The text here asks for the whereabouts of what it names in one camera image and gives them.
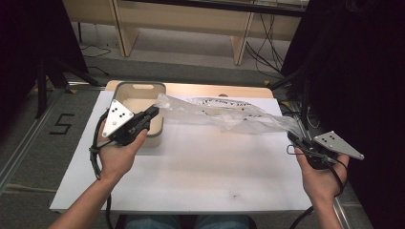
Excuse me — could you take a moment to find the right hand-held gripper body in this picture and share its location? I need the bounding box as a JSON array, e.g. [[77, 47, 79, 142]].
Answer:
[[297, 130, 365, 170]]

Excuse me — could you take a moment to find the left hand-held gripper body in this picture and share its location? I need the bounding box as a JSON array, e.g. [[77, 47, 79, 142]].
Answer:
[[100, 98, 151, 148]]

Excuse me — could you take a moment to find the beige plastic tray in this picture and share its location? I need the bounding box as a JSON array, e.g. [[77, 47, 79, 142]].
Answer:
[[113, 81, 167, 149]]

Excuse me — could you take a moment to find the clear printed plastic bag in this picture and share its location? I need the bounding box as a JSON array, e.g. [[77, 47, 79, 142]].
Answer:
[[154, 93, 302, 138]]

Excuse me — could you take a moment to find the person's left hand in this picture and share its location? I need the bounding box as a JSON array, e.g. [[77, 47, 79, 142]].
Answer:
[[96, 120, 149, 182]]

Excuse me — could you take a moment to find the person's right hand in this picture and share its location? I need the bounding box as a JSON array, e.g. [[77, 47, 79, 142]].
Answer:
[[294, 148, 351, 208]]

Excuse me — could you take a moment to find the black tripod stand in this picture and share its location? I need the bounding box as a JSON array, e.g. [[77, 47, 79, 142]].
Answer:
[[34, 56, 99, 120], [266, 68, 311, 130]]

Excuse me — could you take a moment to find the dark curtain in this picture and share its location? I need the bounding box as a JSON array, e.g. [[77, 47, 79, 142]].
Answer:
[[280, 0, 405, 229], [0, 0, 90, 135]]

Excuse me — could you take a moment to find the white table cover sheet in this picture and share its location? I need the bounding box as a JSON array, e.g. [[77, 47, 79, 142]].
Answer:
[[50, 90, 313, 214]]

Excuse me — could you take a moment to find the person's right leg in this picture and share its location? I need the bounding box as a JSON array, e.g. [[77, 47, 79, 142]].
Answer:
[[194, 215, 251, 229]]

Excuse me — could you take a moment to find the right hand-held gripper cable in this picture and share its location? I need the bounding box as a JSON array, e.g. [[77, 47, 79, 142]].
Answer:
[[288, 157, 350, 229]]

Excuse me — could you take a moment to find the hand-held gripper cable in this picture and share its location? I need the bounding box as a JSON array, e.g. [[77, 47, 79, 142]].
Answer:
[[288, 157, 350, 229], [89, 109, 115, 229]]

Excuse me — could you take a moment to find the left hand-held gripper cable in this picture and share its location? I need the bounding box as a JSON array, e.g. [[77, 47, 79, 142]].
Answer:
[[89, 109, 115, 229]]

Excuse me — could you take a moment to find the metal floor rail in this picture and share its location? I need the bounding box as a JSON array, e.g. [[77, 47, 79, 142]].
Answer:
[[286, 101, 352, 229], [0, 94, 60, 194]]

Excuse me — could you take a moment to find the thin black floor cable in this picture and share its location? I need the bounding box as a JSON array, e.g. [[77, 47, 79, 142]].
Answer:
[[79, 43, 113, 76]]

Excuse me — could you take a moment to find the bundle of black floor cables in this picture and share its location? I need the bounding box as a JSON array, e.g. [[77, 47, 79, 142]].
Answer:
[[245, 12, 286, 75]]

